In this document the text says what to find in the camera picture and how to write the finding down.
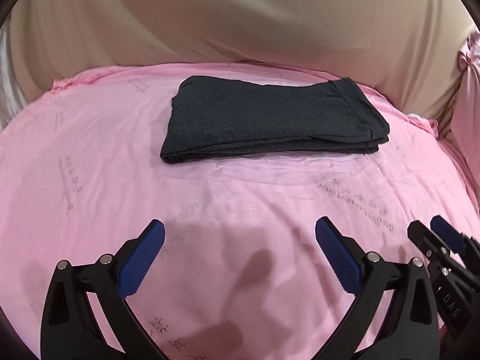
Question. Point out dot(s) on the beige curtain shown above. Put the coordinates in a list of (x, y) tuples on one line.
[(405, 49)]

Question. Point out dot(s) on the pink pillow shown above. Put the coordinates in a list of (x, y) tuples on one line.
[(465, 118)]

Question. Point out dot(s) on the dark grey pants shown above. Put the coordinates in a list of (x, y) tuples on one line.
[(214, 117)]

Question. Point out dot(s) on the white satin fabric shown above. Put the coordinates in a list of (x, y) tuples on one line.
[(12, 99)]

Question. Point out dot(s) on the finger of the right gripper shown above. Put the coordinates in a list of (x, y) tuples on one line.
[(430, 245), (458, 242)]

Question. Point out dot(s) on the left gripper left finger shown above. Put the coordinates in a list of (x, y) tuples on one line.
[(69, 329)]

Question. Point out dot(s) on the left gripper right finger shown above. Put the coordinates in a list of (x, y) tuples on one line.
[(409, 329)]

